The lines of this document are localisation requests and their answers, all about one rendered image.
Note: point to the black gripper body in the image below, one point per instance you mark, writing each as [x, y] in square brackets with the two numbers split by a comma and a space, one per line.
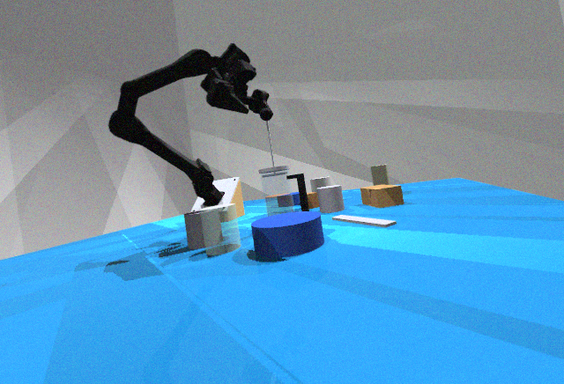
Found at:
[239, 90]

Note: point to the white flat bar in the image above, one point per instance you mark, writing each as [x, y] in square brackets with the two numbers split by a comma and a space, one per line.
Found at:
[365, 221]

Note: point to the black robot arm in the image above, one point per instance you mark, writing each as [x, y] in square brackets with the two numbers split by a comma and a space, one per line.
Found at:
[197, 62]

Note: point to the white cylinder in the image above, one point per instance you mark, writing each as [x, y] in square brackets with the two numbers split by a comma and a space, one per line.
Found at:
[319, 183]

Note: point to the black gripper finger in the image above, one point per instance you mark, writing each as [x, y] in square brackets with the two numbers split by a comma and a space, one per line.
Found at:
[229, 101]
[261, 103]

